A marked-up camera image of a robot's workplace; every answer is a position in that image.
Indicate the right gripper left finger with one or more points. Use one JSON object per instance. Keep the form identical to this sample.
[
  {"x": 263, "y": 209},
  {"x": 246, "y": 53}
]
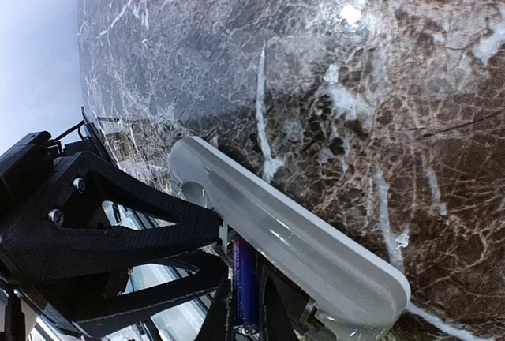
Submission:
[{"x": 217, "y": 325}]

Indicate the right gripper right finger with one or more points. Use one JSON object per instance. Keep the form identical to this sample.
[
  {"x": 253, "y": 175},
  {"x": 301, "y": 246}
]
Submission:
[{"x": 282, "y": 304}]

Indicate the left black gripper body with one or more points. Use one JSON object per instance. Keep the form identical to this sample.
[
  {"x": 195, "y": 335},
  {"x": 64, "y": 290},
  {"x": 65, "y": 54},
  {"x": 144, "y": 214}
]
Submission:
[{"x": 31, "y": 194}]

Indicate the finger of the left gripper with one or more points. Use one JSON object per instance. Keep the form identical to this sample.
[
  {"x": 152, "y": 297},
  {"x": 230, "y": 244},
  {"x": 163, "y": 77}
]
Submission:
[
  {"x": 111, "y": 221},
  {"x": 100, "y": 317}
]

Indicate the blue battery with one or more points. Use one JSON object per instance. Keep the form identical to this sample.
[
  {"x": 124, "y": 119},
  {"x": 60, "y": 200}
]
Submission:
[{"x": 245, "y": 289}]

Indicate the grey remote control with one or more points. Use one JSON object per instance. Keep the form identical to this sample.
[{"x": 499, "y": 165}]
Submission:
[{"x": 358, "y": 295}]

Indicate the black front rail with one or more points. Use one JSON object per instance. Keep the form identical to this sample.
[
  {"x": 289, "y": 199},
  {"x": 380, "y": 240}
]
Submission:
[{"x": 91, "y": 141}]

